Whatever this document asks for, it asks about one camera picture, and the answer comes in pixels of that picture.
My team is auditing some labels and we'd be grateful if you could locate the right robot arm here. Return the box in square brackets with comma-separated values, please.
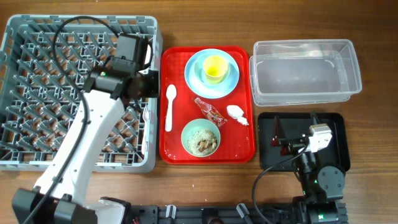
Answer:
[271, 112, 346, 223]

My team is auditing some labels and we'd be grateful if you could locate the grey dishwasher rack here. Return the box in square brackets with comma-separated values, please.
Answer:
[1, 14, 163, 171]

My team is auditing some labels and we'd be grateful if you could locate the clear plastic bin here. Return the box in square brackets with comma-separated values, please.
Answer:
[249, 39, 363, 106]

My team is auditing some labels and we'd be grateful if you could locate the green bowl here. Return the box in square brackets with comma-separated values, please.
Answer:
[181, 119, 221, 157]

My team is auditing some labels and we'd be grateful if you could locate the red plastic tray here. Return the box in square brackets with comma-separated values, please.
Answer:
[158, 46, 256, 165]

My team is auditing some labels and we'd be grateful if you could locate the red snack wrapper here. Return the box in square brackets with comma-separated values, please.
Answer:
[194, 98, 228, 128]

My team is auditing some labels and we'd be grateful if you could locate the black waste tray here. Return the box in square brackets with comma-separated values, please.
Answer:
[257, 112, 351, 171]

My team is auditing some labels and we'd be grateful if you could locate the white plastic spoon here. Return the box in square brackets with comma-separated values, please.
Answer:
[165, 85, 177, 132]

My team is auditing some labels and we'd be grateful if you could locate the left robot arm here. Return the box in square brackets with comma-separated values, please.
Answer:
[12, 58, 159, 223]

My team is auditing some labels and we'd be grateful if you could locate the yellow plastic cup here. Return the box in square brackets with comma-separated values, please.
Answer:
[203, 55, 229, 85]

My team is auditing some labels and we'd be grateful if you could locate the light blue plate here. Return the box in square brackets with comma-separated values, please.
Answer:
[184, 49, 239, 99]

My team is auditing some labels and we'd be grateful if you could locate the crumpled white tissue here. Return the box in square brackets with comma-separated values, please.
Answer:
[226, 105, 249, 126]

